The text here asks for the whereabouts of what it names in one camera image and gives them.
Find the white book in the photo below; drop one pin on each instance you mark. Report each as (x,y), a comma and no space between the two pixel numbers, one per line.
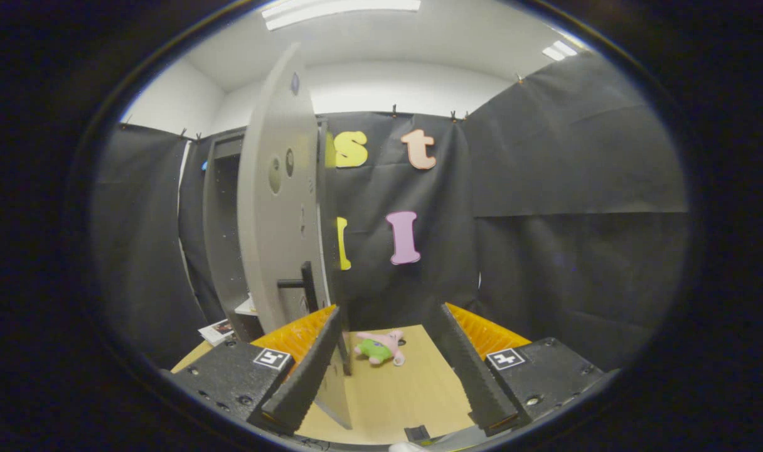
(215,331)

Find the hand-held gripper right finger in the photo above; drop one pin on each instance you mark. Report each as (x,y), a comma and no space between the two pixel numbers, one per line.
(475,376)

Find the pink green plush toy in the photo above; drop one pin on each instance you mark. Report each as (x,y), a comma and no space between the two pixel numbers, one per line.
(376,351)

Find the grey shoe cabinet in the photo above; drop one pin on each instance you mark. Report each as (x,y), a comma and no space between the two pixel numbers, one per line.
(221,251)

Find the white cabinet shelf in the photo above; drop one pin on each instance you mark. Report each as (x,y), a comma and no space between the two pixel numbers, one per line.
(246,307)

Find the row of small cloth clips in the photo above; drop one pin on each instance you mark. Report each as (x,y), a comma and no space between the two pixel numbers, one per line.
(394,111)

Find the small black block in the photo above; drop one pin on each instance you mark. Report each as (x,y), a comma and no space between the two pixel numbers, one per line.
(417,434)

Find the grey shoe cabinet door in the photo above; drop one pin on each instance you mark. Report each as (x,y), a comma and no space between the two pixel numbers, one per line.
(275,238)

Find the long ceiling light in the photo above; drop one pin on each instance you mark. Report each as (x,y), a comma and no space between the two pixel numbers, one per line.
(337,9)

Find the small ceiling light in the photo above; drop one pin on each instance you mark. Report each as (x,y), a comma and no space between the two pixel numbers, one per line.
(560,50)

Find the black backdrop cloth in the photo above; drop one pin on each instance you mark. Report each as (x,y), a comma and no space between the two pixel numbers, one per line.
(576,263)

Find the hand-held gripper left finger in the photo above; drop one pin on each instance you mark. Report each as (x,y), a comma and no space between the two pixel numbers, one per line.
(309,373)

